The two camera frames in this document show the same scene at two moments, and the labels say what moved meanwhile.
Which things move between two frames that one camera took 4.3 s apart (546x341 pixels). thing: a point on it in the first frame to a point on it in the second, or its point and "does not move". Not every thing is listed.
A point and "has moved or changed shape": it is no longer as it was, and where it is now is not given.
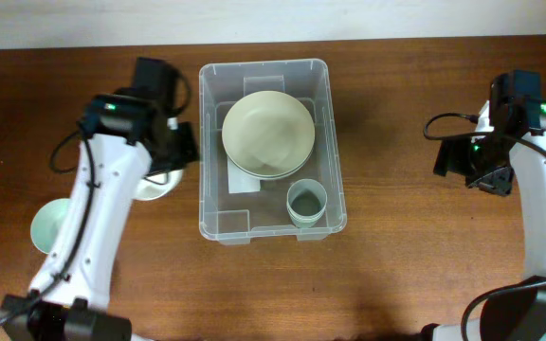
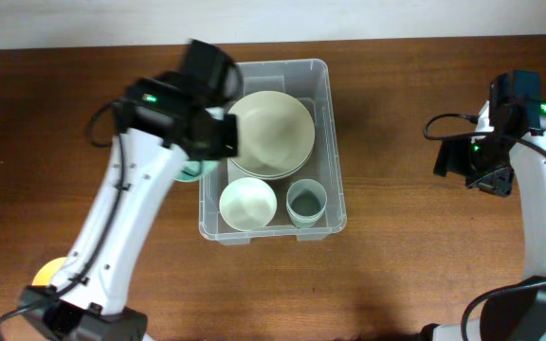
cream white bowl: (268, 134) does not move
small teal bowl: (47, 222) to (193, 170)
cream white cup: (305, 214) does not move
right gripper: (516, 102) does not move
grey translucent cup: (306, 201) does not move
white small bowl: (156, 186) has moved or changed shape
